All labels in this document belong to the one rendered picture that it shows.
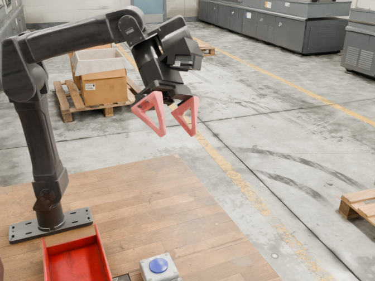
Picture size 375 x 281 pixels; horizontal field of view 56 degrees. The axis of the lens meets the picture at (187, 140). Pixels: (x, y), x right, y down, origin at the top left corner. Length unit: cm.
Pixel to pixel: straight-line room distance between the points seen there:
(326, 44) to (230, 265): 680
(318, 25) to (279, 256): 561
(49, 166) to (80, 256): 21
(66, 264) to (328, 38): 697
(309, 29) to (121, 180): 630
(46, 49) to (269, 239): 185
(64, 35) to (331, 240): 203
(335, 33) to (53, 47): 699
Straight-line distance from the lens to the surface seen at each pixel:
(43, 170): 87
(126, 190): 108
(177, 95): 69
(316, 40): 729
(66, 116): 403
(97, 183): 113
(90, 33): 73
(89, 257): 87
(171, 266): 79
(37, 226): 98
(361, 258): 236
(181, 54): 67
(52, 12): 1126
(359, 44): 608
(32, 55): 77
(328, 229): 249
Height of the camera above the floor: 149
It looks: 26 degrees down
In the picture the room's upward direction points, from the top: straight up
